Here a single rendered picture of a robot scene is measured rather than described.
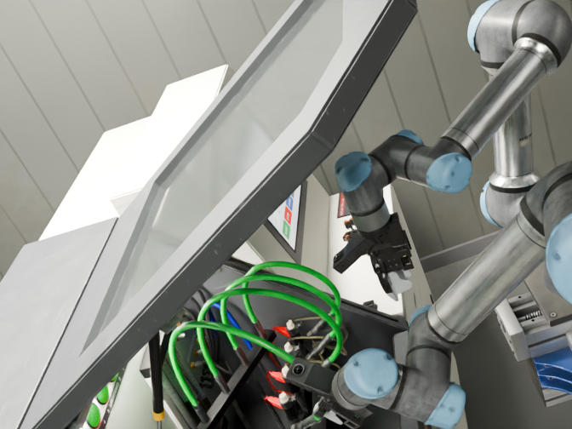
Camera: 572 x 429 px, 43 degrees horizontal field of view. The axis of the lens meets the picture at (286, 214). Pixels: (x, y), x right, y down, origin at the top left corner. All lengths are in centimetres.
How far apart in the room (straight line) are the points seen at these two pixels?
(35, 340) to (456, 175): 89
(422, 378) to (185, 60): 214
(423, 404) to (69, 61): 232
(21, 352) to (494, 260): 93
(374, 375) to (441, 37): 219
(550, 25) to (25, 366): 121
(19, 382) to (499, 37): 118
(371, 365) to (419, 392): 9
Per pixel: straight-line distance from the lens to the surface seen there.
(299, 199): 226
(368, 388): 113
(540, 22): 155
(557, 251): 94
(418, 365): 121
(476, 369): 312
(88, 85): 316
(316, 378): 132
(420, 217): 349
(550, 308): 176
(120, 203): 183
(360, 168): 140
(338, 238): 232
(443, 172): 135
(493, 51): 164
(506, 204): 175
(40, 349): 153
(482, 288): 117
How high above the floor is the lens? 223
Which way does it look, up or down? 29 degrees down
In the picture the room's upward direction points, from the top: 25 degrees counter-clockwise
